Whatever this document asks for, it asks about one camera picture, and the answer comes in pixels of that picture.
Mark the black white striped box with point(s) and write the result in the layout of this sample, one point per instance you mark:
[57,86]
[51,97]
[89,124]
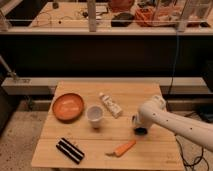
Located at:
[70,150]

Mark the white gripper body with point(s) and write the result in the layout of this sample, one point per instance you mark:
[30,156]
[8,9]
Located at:
[136,122]

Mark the orange toy carrot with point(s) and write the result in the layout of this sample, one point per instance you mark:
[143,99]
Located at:
[122,149]

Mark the black pouch on bench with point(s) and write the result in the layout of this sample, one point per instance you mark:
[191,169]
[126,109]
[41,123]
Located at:
[122,20]

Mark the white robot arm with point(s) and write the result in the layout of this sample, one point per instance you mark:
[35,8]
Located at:
[153,111]

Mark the wooden background workbench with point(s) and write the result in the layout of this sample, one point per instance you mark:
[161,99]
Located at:
[93,17]

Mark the white cup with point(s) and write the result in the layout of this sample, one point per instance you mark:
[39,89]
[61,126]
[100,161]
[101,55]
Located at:
[94,115]

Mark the white tube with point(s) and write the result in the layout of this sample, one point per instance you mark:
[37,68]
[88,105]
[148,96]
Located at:
[110,105]

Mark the orange crate on bench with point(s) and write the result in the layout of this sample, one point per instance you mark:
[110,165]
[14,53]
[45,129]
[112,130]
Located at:
[151,17]

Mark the metal clamp bracket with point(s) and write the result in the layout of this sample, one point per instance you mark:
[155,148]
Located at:
[11,73]

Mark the orange plate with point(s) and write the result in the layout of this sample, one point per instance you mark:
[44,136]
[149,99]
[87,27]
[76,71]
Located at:
[68,107]

